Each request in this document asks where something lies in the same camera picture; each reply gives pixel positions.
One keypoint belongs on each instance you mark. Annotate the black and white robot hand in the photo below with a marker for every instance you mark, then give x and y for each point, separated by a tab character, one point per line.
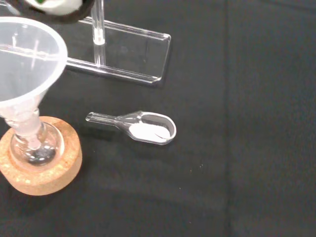
61	7

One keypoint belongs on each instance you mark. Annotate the translucent plastic funnel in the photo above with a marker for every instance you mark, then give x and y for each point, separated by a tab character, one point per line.
29	74

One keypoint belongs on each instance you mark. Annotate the clear acrylic funnel stand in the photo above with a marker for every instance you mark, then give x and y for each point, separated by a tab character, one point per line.
128	54

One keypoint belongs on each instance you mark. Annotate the round-bottom glass flask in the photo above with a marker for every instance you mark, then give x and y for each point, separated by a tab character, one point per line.
50	148

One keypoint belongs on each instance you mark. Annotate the black cloth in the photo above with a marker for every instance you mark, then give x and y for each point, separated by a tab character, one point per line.
247	123

